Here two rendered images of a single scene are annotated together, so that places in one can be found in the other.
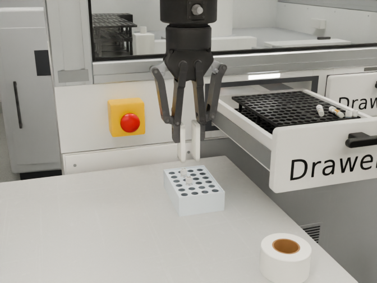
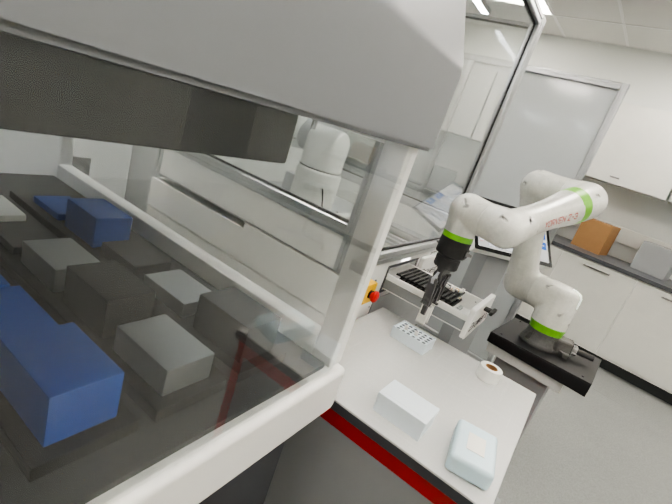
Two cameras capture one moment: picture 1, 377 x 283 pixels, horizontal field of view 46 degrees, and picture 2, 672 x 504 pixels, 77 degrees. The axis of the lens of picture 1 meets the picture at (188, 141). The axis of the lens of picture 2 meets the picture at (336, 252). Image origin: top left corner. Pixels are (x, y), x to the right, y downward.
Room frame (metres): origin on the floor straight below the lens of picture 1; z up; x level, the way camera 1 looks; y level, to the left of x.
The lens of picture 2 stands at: (0.06, 1.12, 1.38)
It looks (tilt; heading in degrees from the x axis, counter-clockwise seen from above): 17 degrees down; 316
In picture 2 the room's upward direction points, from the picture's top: 19 degrees clockwise
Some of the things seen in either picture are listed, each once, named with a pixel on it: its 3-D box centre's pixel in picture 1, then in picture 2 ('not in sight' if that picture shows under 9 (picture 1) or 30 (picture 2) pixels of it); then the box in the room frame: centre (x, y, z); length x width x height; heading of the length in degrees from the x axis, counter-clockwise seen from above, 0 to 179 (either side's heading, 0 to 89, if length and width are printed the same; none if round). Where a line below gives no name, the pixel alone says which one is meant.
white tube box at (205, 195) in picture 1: (192, 188); (412, 337); (0.76, -0.01, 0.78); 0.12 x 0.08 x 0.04; 16
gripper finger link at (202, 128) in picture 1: (205, 125); not in sight; (0.75, -0.03, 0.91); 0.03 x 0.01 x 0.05; 106
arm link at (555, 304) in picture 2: not in sight; (552, 306); (0.60, -0.58, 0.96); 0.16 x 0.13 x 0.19; 178
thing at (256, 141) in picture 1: (287, 121); (425, 290); (0.91, -0.21, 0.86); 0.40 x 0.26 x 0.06; 18
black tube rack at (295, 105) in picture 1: (289, 120); (428, 290); (0.90, -0.22, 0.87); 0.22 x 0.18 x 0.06; 18
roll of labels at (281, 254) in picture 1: (284, 258); (489, 372); (0.54, -0.14, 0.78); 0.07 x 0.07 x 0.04
